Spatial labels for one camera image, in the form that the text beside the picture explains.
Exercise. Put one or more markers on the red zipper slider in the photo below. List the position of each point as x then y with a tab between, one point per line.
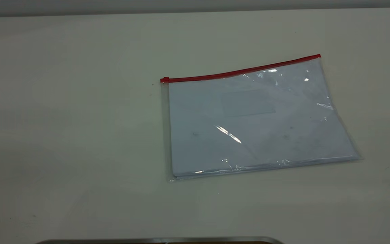
164	80

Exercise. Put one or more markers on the clear plastic zipper bag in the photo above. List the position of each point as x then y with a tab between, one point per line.
256	128

